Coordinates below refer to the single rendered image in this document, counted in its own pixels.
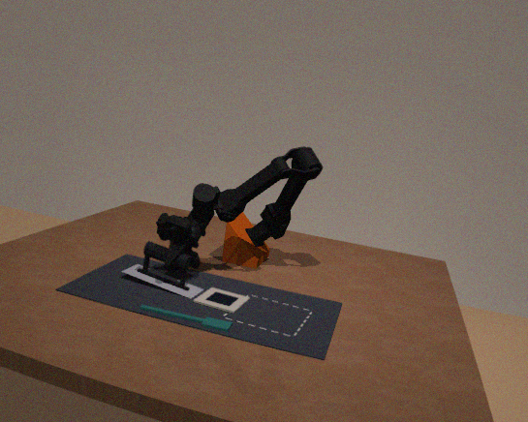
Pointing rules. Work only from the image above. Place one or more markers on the grey rectangular tile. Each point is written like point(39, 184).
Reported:
point(221, 300)

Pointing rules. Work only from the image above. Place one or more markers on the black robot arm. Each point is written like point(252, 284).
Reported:
point(231, 203)

